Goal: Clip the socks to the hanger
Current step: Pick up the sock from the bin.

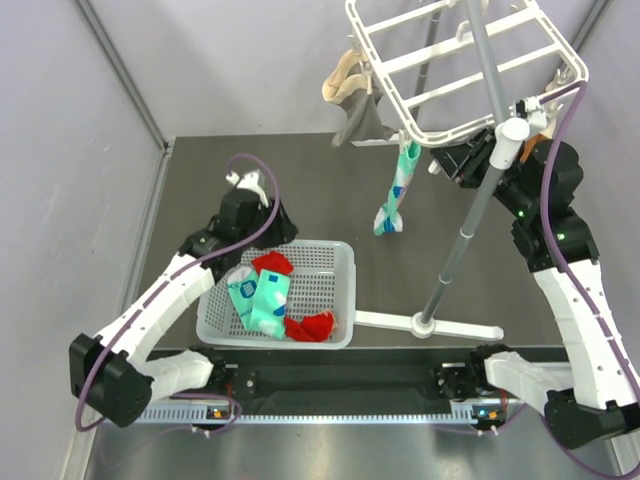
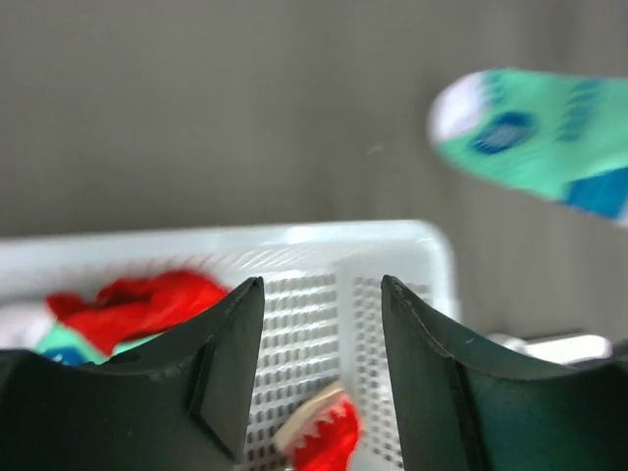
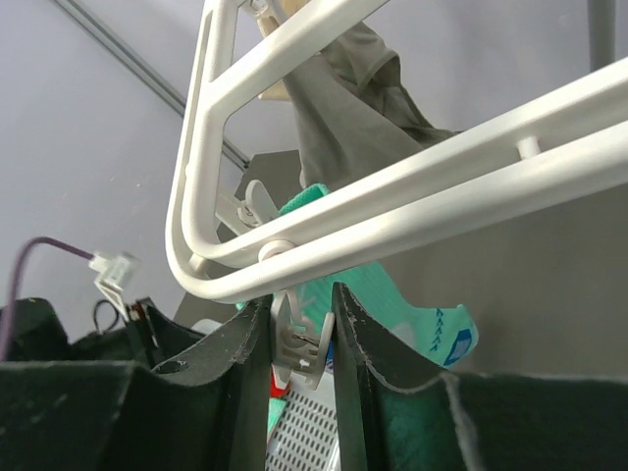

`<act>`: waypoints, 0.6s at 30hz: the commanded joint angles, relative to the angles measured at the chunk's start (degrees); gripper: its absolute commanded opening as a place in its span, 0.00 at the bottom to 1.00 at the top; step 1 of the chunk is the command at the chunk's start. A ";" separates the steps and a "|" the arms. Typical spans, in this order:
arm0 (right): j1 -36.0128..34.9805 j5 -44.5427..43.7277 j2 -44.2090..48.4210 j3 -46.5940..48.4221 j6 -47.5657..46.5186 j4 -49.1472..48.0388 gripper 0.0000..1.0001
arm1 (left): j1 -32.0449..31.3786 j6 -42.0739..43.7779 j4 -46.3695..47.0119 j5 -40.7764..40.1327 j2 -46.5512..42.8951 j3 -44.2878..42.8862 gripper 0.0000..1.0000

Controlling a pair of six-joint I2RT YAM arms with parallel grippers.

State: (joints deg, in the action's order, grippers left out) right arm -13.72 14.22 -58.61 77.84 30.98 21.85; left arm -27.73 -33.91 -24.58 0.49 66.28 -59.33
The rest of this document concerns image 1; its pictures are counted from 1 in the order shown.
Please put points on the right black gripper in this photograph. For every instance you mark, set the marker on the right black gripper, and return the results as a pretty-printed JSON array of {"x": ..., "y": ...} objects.
[{"x": 450, "y": 159}]

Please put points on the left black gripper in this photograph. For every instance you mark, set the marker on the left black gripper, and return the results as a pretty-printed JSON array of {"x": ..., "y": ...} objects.
[{"x": 282, "y": 231}]

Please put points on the mint green patterned sock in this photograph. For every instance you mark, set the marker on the mint green patterned sock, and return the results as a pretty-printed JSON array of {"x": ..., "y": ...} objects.
[{"x": 388, "y": 218}]

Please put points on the white clip sock hanger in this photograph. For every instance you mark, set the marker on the white clip sock hanger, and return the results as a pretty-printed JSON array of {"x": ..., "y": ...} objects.
[{"x": 448, "y": 68}]

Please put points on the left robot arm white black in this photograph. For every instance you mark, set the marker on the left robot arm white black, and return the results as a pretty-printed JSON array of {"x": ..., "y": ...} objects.
[{"x": 111, "y": 372}]

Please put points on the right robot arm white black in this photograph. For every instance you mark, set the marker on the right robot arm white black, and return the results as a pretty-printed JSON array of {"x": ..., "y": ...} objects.
[{"x": 597, "y": 401}]

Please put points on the red sock back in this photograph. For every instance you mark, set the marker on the red sock back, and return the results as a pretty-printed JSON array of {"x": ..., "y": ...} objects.
[{"x": 273, "y": 261}]

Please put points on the red sock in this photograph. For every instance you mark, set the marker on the red sock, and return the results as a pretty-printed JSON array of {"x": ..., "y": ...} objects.
[
  {"x": 273, "y": 261},
  {"x": 315, "y": 328}
]

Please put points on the white plastic laundry basket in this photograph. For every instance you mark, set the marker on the white plastic laundry basket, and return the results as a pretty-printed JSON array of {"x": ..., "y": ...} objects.
[{"x": 323, "y": 279}]

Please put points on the grey beige sock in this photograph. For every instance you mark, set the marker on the grey beige sock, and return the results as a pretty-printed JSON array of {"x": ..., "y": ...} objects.
[{"x": 358, "y": 97}]

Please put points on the orange brown sock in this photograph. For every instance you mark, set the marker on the orange brown sock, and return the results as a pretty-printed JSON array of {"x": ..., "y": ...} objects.
[{"x": 530, "y": 144}]

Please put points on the red sock front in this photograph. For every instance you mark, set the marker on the red sock front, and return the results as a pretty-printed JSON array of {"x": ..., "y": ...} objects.
[{"x": 315, "y": 328}]

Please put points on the beige cuffed sock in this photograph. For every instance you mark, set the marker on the beige cuffed sock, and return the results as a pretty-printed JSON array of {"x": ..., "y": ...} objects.
[{"x": 340, "y": 75}]

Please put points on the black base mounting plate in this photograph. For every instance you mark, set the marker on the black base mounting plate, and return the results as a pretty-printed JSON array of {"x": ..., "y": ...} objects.
[{"x": 431, "y": 382}]

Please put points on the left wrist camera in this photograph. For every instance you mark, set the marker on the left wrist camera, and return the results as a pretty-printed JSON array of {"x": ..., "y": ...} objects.
[{"x": 253, "y": 181}]

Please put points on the grey slotted cable duct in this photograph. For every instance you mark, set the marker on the grey slotted cable duct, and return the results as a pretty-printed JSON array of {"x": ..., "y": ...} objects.
[{"x": 220, "y": 412}]

